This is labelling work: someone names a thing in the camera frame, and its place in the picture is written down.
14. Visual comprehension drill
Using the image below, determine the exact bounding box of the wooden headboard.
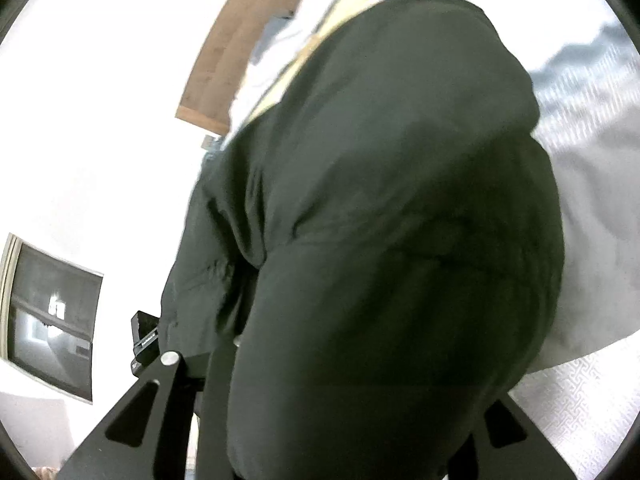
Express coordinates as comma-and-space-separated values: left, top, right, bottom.
175, 0, 381, 137

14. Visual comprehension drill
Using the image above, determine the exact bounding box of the blue cloth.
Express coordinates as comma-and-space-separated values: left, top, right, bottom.
249, 9, 297, 67

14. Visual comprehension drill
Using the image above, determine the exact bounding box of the dark framed window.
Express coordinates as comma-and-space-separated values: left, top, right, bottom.
0, 232, 104, 404

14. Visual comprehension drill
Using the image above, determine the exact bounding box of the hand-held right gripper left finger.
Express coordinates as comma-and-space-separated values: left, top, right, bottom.
60, 344, 237, 480

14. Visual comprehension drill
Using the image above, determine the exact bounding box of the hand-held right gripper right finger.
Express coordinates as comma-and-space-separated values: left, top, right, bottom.
450, 394, 557, 480

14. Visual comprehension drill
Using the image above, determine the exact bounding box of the striped bed sheet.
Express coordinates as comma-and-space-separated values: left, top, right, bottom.
220, 0, 640, 480

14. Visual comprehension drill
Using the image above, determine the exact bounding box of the black puffer jacket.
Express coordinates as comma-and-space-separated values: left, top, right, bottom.
160, 0, 567, 480

